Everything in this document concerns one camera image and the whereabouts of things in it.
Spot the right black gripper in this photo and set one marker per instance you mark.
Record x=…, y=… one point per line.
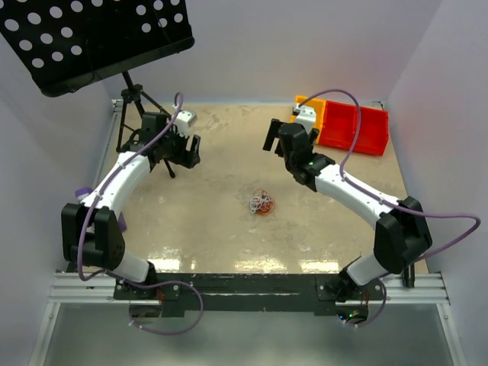
x=273, y=133

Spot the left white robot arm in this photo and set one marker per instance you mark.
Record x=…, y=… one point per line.
x=91, y=232

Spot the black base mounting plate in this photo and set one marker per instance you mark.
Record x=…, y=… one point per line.
x=319, y=294

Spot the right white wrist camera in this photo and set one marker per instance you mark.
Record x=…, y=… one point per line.
x=305, y=116

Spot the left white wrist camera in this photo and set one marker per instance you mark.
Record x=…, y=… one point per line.
x=183, y=122

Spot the red middle plastic bin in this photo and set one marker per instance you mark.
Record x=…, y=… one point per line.
x=339, y=125

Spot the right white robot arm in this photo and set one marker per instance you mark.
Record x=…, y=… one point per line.
x=401, y=234

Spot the black perforated music stand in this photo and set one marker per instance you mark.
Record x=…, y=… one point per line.
x=64, y=46

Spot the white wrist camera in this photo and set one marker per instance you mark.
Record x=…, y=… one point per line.
x=305, y=116
x=183, y=122

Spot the red plastic bin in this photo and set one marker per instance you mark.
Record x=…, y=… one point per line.
x=339, y=125
x=373, y=133

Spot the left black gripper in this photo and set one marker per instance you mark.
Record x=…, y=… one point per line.
x=187, y=158

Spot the aluminium frame rail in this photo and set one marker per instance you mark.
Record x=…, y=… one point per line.
x=68, y=288

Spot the yellow plastic bin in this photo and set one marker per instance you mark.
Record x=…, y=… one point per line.
x=319, y=106

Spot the red right plastic bin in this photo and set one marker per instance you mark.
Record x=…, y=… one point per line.
x=373, y=133

